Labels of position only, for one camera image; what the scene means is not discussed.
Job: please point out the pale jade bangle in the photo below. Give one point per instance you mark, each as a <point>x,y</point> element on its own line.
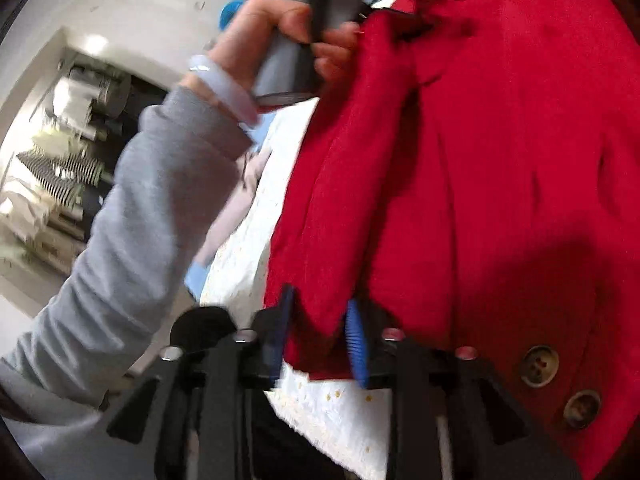
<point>225,91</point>

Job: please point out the person's left forearm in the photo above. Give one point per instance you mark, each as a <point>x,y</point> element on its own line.
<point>150,210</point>

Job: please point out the red jacket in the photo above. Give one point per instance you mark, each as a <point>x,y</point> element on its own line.
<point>475,160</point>

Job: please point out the person's left hand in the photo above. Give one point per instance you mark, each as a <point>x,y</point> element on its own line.
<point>250,35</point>

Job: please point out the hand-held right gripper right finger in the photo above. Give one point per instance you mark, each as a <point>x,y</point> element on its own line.
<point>356,345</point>

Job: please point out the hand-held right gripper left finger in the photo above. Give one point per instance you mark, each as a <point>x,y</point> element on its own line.
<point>281,332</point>

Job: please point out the white floral blanket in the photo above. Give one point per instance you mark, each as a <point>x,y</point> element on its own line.
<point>330,425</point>

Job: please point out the striped cloth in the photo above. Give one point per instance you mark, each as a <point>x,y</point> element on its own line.
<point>60,175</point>

